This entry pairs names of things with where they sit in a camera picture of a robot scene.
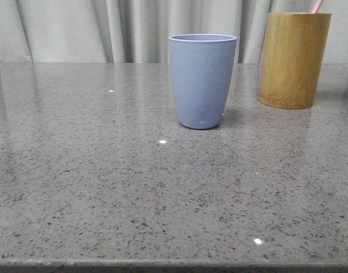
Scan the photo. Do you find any blue plastic cup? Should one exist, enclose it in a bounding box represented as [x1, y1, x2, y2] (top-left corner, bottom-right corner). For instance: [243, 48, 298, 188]
[169, 34, 237, 130]

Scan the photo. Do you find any bamboo cylindrical holder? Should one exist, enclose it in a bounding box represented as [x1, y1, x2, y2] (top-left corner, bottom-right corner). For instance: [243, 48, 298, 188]
[258, 13, 331, 109]

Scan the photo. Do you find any grey pleated curtain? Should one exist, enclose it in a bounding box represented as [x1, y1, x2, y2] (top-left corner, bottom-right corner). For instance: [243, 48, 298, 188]
[0, 0, 348, 64]

